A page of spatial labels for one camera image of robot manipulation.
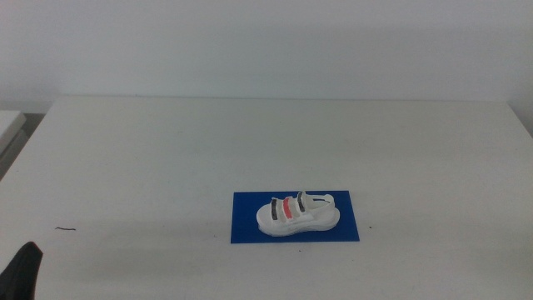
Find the blue rectangular mat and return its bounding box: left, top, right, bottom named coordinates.
left=230, top=190, right=361, bottom=245

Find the white strapped sandal shoe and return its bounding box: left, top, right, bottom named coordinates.
left=255, top=190, right=341, bottom=238

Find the white side table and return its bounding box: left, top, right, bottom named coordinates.
left=0, top=109, right=27, bottom=178

